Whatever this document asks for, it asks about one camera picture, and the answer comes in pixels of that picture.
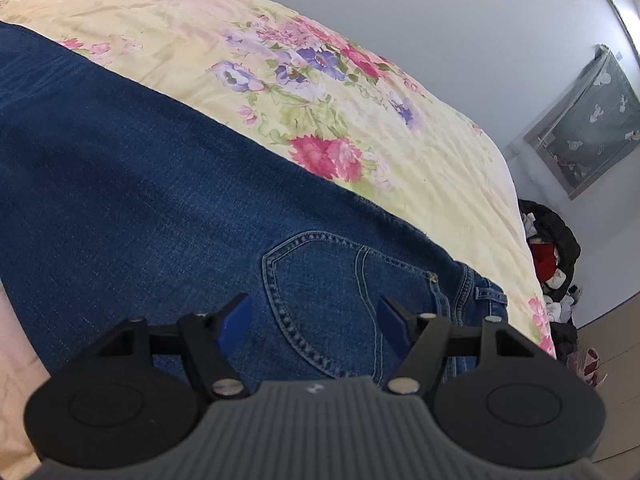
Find blue denim jeans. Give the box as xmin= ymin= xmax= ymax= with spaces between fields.
xmin=1 ymin=24 xmax=508 ymax=387

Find pile of dark clothes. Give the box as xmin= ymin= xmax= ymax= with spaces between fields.
xmin=518 ymin=200 xmax=605 ymax=388

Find floral yellow bed quilt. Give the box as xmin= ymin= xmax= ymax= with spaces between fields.
xmin=0 ymin=0 xmax=558 ymax=470

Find grey patterned window curtain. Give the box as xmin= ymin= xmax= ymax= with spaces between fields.
xmin=524 ymin=44 xmax=639 ymax=198

